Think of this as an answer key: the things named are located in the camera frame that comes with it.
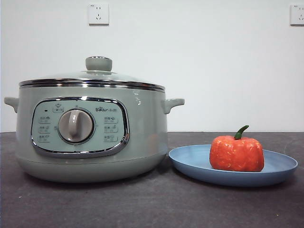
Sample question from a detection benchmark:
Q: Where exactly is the glass lid with green knob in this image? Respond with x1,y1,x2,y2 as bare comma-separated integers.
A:
19,56,166,91

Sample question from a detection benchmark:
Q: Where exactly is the orange pumpkin with green stem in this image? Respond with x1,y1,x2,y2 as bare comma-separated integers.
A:
209,124,265,172

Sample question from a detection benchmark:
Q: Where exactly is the sage green electric steamer pot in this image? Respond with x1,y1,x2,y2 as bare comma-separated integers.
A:
3,83,185,184

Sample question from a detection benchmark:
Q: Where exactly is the blue round plate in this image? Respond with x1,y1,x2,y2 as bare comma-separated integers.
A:
168,144,299,187

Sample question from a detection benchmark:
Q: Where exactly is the white wall socket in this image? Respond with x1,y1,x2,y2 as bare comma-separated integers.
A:
289,4,304,26
88,3,110,26

